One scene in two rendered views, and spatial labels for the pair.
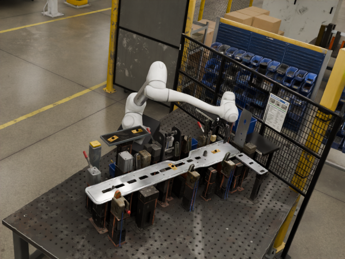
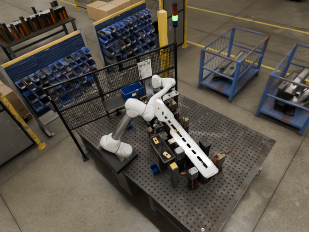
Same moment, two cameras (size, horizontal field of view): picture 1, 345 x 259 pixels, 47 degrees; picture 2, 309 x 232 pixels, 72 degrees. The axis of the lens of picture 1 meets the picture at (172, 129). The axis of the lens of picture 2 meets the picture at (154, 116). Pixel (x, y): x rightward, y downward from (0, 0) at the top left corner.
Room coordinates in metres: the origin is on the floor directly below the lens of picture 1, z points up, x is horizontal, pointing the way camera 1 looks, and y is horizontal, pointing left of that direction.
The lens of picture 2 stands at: (2.16, 1.62, 3.06)
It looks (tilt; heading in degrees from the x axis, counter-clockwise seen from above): 46 degrees down; 290
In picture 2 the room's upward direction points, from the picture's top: 7 degrees counter-clockwise
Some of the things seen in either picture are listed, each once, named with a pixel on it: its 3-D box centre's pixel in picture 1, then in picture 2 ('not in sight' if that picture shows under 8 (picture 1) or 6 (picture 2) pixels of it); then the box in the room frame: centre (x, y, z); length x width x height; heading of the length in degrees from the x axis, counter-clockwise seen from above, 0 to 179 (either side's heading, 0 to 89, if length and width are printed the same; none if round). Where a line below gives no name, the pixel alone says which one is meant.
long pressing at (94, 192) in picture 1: (171, 168); (177, 131); (2.50, -0.04, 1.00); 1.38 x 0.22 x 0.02; 133
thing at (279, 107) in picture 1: (275, 112); (145, 69); (3.14, -0.86, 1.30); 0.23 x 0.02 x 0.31; 43
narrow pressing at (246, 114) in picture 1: (242, 127); (149, 88); (3.01, -0.59, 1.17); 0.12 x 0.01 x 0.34; 43
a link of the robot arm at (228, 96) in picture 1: (228, 102); (156, 81); (2.82, -0.39, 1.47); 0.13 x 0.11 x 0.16; 8
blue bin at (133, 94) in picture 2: (237, 120); (132, 91); (3.27, -0.58, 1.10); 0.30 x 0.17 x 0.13; 44
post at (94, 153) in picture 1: (94, 169); (174, 176); (2.42, 0.54, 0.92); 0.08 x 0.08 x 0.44; 43
